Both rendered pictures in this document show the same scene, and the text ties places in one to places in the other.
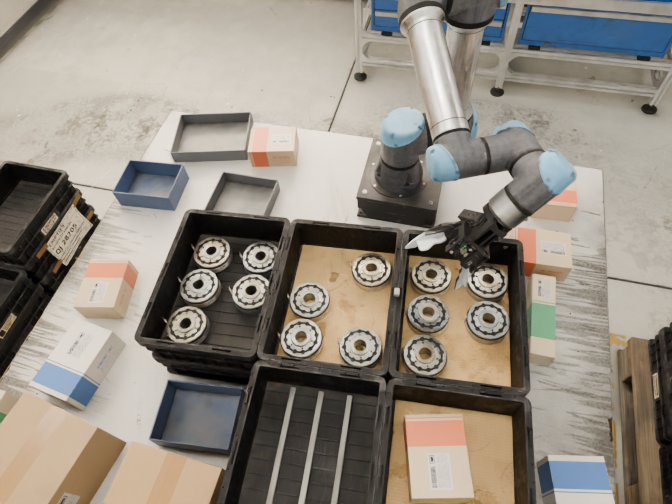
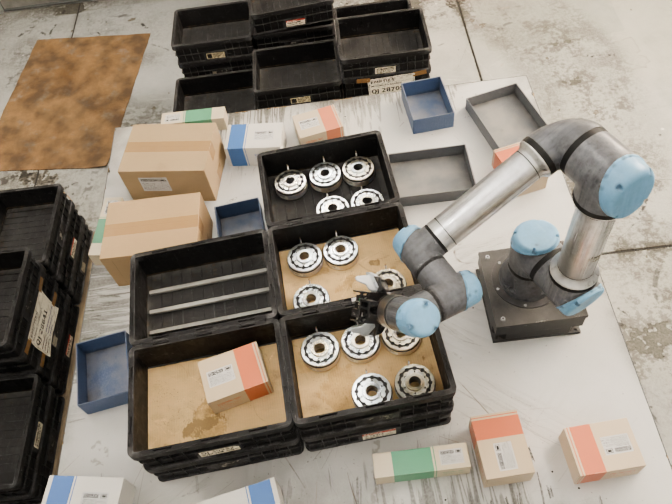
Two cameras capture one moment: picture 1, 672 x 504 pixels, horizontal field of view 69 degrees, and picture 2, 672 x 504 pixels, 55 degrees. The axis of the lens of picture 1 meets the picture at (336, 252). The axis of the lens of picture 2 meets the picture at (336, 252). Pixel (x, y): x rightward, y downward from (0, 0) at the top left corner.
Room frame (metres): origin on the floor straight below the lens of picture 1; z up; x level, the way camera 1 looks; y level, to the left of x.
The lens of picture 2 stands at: (0.29, -0.94, 2.40)
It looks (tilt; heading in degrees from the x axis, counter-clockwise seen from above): 55 degrees down; 74
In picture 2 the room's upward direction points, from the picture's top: 10 degrees counter-clockwise
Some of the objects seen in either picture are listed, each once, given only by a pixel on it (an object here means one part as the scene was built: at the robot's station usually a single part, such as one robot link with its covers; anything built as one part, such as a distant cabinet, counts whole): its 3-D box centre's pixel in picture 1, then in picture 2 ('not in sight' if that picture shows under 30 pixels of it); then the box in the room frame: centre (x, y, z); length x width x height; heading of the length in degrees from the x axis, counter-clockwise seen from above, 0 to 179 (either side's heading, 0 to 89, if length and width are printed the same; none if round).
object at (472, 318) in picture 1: (488, 319); (371, 391); (0.49, -0.35, 0.86); 0.10 x 0.10 x 0.01
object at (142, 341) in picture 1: (218, 277); (326, 178); (0.66, 0.30, 0.92); 0.40 x 0.30 x 0.02; 165
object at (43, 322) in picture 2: not in sight; (44, 322); (-0.41, 0.61, 0.41); 0.31 x 0.02 x 0.16; 70
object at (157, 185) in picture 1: (151, 184); (427, 104); (1.18, 0.60, 0.74); 0.20 x 0.15 x 0.07; 75
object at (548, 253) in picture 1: (538, 253); (500, 448); (0.73, -0.59, 0.74); 0.16 x 0.12 x 0.07; 73
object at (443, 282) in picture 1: (431, 275); (401, 333); (0.63, -0.24, 0.86); 0.10 x 0.10 x 0.01
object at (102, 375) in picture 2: not in sight; (106, 371); (-0.16, 0.10, 0.74); 0.20 x 0.15 x 0.07; 80
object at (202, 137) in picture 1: (213, 136); (507, 119); (1.39, 0.40, 0.73); 0.27 x 0.20 x 0.05; 84
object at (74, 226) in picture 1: (69, 234); (392, 89); (1.27, 1.07, 0.41); 0.31 x 0.02 x 0.16; 160
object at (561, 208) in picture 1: (552, 192); (600, 450); (0.95, -0.70, 0.74); 0.16 x 0.12 x 0.07; 163
